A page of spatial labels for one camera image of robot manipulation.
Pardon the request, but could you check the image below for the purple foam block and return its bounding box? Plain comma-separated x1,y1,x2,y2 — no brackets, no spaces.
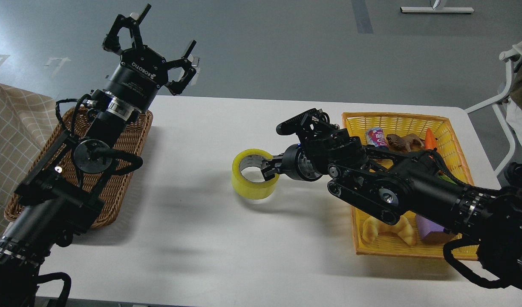
415,214,457,244

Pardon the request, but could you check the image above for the white office chair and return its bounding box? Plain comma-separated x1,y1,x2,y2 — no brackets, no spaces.
465,41,522,174

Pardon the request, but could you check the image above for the toy croissant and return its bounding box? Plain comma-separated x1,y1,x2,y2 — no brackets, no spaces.
361,216,417,246

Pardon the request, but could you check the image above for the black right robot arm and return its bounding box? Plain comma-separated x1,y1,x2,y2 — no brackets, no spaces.
260,108,522,290

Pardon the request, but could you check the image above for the yellow tape roll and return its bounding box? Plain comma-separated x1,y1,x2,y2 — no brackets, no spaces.
231,148,280,200

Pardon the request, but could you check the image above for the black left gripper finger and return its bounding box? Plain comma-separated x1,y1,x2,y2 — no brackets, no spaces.
164,40,198,96
102,4,152,62

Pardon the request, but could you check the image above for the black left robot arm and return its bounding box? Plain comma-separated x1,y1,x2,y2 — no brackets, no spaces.
0,4,199,307

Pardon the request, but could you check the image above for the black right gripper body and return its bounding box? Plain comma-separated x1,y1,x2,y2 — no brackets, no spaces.
280,144,323,182

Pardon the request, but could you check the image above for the orange toy carrot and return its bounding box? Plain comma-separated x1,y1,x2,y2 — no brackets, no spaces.
423,128,455,183

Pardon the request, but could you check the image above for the small soda can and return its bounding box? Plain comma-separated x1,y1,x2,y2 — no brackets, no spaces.
365,127,389,150

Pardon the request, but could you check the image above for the white stand base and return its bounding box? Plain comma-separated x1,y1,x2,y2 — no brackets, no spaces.
400,0,475,15

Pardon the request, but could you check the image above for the brown toy frog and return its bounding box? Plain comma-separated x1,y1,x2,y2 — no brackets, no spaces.
386,133,425,152

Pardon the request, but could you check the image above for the yellow plastic basket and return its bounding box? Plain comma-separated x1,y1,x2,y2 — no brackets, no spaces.
341,112,473,259

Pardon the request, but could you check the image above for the beige checkered cloth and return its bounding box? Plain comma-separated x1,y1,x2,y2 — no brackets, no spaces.
0,83,58,236

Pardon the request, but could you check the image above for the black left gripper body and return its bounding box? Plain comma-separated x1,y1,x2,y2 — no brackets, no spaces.
104,46,168,113

